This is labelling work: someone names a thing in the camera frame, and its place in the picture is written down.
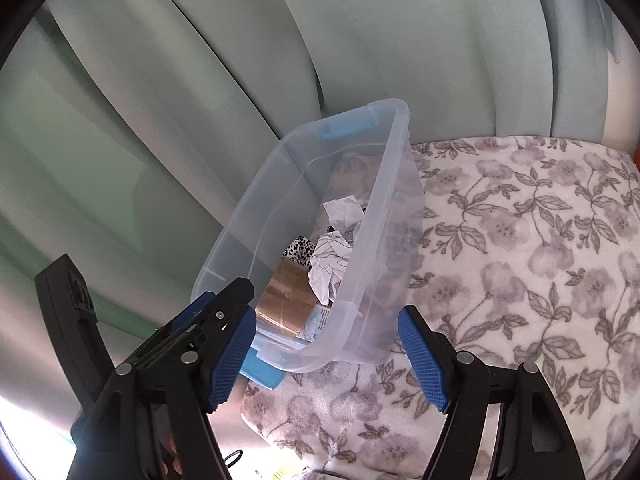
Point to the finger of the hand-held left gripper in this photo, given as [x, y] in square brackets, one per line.
[235, 292]
[192, 312]

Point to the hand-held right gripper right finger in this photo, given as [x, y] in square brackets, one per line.
[422, 355]

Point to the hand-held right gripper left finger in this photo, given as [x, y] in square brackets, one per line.
[230, 355]

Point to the brown packing tape roll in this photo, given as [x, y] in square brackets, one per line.
[285, 305]

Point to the leopard print scrunchie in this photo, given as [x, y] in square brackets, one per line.
[300, 252]

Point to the white blue small packet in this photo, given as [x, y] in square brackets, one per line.
[315, 325]

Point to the large white paper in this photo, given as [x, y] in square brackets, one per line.
[327, 265]

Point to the small white paper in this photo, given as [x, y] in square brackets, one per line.
[342, 215]

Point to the clear plastic container blue latches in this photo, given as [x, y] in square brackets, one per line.
[380, 185]

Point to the grey floral blanket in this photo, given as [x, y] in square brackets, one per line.
[525, 285]

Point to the green curtain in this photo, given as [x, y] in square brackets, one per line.
[250, 60]

